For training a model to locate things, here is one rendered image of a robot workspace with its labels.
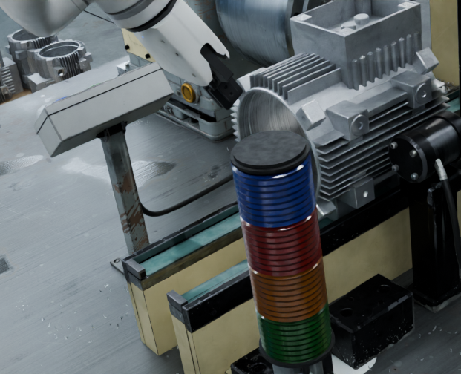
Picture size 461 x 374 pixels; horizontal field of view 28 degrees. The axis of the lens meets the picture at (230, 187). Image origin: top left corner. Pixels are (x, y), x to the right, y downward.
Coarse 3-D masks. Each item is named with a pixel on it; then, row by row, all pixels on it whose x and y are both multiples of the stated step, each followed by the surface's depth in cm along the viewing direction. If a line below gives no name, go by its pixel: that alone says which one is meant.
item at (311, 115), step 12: (420, 60) 111; (432, 60) 111; (420, 72) 112; (240, 84) 112; (240, 96) 113; (300, 108) 103; (312, 108) 103; (300, 120) 104; (312, 120) 103; (324, 204) 109; (324, 216) 109
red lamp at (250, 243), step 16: (304, 224) 70; (256, 240) 70; (272, 240) 70; (288, 240) 70; (304, 240) 70; (320, 240) 73; (256, 256) 71; (272, 256) 71; (288, 256) 70; (304, 256) 71; (320, 256) 73; (272, 272) 71; (288, 272) 71
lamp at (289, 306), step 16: (256, 272) 73; (304, 272) 72; (320, 272) 73; (256, 288) 74; (272, 288) 72; (288, 288) 72; (304, 288) 72; (320, 288) 74; (256, 304) 75; (272, 304) 73; (288, 304) 73; (304, 304) 73; (320, 304) 74; (272, 320) 74; (288, 320) 74
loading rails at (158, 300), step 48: (384, 192) 118; (192, 240) 115; (240, 240) 117; (336, 240) 112; (384, 240) 118; (144, 288) 110; (192, 288) 115; (240, 288) 105; (336, 288) 115; (144, 336) 116; (192, 336) 103; (240, 336) 108
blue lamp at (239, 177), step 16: (304, 160) 68; (240, 176) 68; (256, 176) 67; (272, 176) 67; (288, 176) 67; (304, 176) 68; (240, 192) 70; (256, 192) 68; (272, 192) 68; (288, 192) 68; (304, 192) 69; (240, 208) 71; (256, 208) 69; (272, 208) 68; (288, 208) 68; (304, 208) 69; (256, 224) 70; (272, 224) 69; (288, 224) 69
